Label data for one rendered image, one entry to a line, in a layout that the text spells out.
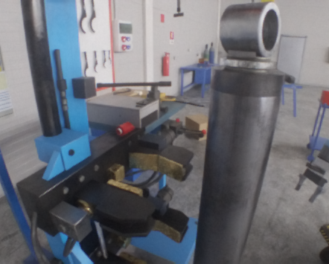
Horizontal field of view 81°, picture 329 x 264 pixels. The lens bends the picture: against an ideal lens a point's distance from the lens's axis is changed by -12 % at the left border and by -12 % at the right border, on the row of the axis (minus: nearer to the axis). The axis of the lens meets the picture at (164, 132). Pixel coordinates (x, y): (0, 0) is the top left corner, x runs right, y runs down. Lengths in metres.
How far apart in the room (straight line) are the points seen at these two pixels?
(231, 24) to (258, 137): 0.31
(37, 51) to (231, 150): 0.76
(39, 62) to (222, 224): 0.89
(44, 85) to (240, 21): 0.72
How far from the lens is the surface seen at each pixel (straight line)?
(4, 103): 1.39
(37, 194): 0.83
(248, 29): 0.60
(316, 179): 1.39
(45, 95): 0.93
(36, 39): 0.92
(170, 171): 1.08
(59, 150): 0.88
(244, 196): 0.74
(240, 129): 0.61
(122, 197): 0.84
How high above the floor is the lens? 1.53
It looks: 23 degrees down
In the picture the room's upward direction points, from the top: straight up
